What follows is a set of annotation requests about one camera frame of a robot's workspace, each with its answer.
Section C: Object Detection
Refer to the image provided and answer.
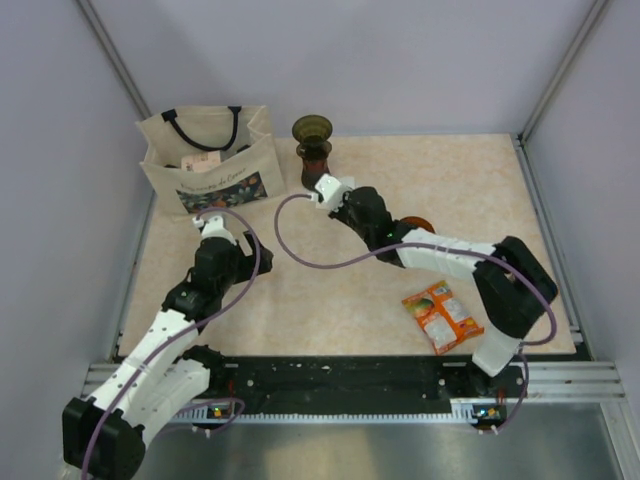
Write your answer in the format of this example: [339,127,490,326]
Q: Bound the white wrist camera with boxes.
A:
[192,215,236,245]
[311,174,353,211]

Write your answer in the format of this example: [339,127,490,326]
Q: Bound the olive green coffee dripper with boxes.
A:
[292,114,333,160]

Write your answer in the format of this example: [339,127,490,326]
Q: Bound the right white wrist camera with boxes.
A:
[311,174,353,211]

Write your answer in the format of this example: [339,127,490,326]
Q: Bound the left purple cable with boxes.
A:
[79,207,261,480]

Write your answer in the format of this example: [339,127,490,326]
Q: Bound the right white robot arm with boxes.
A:
[317,182,558,396]

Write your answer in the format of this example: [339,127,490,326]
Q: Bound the orange snack packet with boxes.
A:
[402,281,485,355]

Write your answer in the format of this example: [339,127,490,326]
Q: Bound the brown coffee dripper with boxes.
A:
[401,216,435,233]

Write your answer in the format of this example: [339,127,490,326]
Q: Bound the purple cable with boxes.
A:
[274,192,559,434]
[79,207,261,480]

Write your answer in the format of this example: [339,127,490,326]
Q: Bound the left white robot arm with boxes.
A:
[62,228,273,479]

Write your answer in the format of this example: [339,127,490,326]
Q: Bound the box inside tote bag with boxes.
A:
[181,152,222,173]

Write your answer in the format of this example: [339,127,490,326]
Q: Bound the beige canvas tote bag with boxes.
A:
[137,106,285,215]

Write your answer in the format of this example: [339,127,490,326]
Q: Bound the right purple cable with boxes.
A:
[274,192,559,434]

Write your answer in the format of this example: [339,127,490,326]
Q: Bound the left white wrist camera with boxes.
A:
[192,215,236,245]

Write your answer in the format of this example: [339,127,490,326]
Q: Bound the red glass coffee server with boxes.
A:
[301,158,330,191]

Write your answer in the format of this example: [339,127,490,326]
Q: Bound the white paper coffee filters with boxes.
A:
[338,177,356,189]

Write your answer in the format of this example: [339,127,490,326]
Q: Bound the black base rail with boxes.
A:
[186,347,524,416]

